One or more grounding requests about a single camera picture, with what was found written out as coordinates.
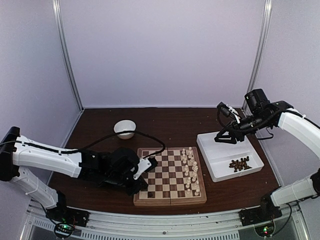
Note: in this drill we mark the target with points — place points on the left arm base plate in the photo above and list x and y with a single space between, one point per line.
68 215

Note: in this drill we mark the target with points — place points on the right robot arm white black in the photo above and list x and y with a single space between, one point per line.
268 115

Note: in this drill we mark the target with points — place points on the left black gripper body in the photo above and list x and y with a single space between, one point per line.
130 190

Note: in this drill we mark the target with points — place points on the white plastic compartment tray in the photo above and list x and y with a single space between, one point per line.
218 156

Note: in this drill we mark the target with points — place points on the wooden chess board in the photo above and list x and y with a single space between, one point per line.
166 182

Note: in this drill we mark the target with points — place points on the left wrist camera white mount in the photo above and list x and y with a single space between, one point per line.
145 164

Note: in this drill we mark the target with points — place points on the aluminium frame post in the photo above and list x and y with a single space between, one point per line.
263 35
65 53

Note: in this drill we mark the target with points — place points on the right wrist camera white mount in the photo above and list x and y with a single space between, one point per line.
234 113

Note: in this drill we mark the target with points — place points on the row of white chess pieces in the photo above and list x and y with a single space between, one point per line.
190 173

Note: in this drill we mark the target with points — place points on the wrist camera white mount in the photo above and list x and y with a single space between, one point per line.
234 113
145 164

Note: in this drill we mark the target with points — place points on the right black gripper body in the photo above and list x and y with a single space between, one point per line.
240 134

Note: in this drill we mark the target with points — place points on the white ceramic bowl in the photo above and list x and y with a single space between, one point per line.
123 126

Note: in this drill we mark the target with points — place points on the pile of brown chess pieces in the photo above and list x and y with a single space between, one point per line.
240 165

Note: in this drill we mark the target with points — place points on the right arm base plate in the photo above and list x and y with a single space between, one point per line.
257 215

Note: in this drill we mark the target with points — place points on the left aluminium frame post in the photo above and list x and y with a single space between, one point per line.
65 53

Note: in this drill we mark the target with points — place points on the right aluminium frame post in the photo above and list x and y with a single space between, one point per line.
263 35

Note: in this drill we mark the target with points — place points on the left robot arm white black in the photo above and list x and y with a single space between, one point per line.
121 168

